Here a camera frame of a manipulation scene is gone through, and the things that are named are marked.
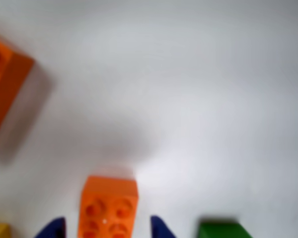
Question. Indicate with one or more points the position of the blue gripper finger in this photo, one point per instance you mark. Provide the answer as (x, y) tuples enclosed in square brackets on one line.
[(160, 229), (54, 229)]

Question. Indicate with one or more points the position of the orange 2x2 toy brick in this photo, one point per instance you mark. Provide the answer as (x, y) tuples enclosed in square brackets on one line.
[(106, 198)]

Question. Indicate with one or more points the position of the green 2x4 toy brick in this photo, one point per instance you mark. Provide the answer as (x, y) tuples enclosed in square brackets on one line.
[(221, 230)]

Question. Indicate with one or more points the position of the white foam board sheet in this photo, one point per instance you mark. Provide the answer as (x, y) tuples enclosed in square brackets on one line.
[(188, 86)]

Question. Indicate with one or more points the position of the orange 2x4 toy brick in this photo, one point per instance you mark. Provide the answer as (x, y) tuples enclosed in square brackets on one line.
[(5, 81)]

